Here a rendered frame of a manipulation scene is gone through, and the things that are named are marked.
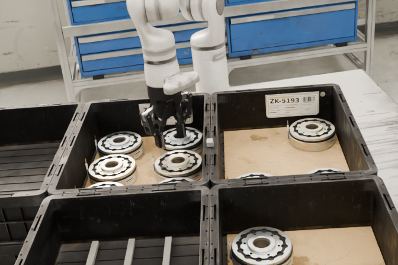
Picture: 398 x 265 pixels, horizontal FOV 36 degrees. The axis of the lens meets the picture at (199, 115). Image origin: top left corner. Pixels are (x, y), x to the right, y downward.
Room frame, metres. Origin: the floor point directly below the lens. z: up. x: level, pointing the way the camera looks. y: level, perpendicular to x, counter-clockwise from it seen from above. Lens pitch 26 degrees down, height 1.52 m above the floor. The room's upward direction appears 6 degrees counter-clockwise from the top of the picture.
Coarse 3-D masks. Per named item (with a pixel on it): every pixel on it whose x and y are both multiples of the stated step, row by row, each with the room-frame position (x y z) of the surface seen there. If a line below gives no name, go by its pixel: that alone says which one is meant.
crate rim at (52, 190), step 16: (192, 96) 1.30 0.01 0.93; (208, 96) 1.28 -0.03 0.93; (208, 112) 1.20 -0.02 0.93; (80, 128) 1.19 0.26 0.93; (208, 128) 1.13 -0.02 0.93; (64, 160) 1.05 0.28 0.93; (208, 160) 1.00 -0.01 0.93; (208, 176) 0.94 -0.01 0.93; (48, 192) 0.94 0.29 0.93; (64, 192) 0.94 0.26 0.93; (80, 192) 0.93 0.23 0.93
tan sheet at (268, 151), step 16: (272, 128) 1.28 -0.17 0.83; (224, 144) 1.23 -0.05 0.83; (240, 144) 1.22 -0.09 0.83; (256, 144) 1.21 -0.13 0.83; (272, 144) 1.21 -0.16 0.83; (288, 144) 1.20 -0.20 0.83; (336, 144) 1.18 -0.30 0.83; (224, 160) 1.16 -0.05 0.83; (240, 160) 1.15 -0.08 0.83; (256, 160) 1.14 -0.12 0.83; (272, 160) 1.14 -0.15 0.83; (288, 160) 1.13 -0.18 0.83; (304, 160) 1.12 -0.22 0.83; (320, 160) 1.12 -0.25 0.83; (336, 160) 1.11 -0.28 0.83
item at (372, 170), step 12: (324, 84) 1.29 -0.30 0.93; (336, 84) 1.28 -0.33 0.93; (216, 96) 1.28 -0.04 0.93; (216, 108) 1.22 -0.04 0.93; (348, 108) 1.15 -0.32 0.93; (216, 120) 1.16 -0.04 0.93; (348, 120) 1.10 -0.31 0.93; (216, 132) 1.10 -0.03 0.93; (360, 132) 1.04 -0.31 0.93; (216, 144) 1.05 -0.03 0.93; (360, 144) 1.00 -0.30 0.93; (216, 156) 1.01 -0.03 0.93; (216, 168) 0.96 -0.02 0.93; (372, 168) 0.91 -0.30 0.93; (216, 180) 0.92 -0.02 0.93; (228, 180) 0.92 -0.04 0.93; (240, 180) 0.91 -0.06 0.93; (252, 180) 0.91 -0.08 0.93; (264, 180) 0.91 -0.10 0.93
